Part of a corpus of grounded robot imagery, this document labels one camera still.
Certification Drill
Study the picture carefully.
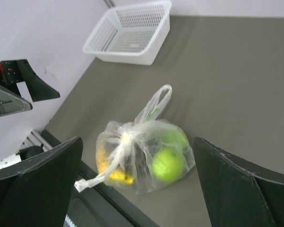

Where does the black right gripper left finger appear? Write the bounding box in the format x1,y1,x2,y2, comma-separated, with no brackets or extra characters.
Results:
0,137,83,227

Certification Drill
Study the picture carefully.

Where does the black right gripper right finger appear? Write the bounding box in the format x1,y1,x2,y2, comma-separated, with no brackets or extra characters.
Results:
193,137,284,227

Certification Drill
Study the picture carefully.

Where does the white perforated plastic basket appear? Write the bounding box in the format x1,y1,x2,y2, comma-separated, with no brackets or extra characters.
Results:
82,0,172,66

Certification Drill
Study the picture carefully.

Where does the green apple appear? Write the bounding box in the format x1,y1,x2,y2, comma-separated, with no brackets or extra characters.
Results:
151,146,185,183

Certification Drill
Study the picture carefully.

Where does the clear plastic bag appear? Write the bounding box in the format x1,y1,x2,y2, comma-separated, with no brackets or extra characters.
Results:
74,85,195,194

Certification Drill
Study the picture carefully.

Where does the yellow banana bunch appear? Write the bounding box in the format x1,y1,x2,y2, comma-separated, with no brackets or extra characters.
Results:
96,145,134,184

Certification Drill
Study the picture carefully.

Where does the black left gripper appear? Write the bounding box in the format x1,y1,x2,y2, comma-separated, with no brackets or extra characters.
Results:
0,59,61,117

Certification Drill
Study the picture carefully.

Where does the aluminium frame rail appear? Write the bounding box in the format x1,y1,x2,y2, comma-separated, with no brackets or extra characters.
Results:
0,130,53,169

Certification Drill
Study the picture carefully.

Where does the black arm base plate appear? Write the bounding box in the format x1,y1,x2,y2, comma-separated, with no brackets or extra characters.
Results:
41,130,160,227

